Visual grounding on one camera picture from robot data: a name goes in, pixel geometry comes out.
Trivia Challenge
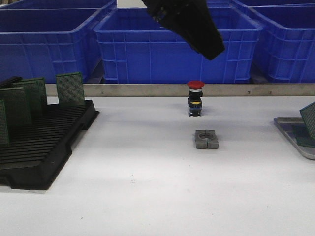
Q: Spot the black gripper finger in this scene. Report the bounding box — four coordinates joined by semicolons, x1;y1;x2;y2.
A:
143;0;225;60

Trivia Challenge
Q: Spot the green perforated board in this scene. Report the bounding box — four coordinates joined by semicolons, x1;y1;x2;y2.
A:
0;100;9;146
300;102;315;139
292;125;315;148
0;87;32;128
56;72;85;107
11;77;47;118

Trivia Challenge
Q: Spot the green perforated board front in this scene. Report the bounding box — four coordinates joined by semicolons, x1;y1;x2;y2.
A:
292;125;315;148

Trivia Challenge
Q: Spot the silver metal tray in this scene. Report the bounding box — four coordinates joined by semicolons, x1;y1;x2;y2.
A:
274;117;315;160

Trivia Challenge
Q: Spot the black slotted board rack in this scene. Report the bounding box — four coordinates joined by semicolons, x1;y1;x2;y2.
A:
0;76;100;191

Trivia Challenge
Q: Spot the blue crate rear right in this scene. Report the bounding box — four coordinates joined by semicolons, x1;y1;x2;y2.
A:
206;0;315;8

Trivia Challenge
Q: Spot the blue plastic crate centre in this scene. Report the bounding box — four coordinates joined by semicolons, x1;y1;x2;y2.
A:
94;7;261;84

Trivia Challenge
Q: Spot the blue plastic crate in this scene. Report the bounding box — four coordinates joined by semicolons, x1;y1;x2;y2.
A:
0;8;102;83
248;5;315;84
94;7;261;84

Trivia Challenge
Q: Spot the red emergency stop button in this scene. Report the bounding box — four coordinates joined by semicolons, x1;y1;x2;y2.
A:
187;81;205;117

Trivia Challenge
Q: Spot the blue plastic crate right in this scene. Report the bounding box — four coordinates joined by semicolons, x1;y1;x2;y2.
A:
248;5;315;84

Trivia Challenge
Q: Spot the grey metal clamp block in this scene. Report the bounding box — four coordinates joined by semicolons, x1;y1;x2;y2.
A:
194;130;219;149

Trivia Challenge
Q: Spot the blue plastic crate left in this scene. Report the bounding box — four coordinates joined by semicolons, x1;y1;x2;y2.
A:
0;8;102;83

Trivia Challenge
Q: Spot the blue crate rear left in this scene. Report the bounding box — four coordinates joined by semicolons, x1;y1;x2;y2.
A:
0;0;117;10

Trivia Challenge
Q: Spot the steel table edge rail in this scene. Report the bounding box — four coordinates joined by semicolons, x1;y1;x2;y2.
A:
45;83;315;98

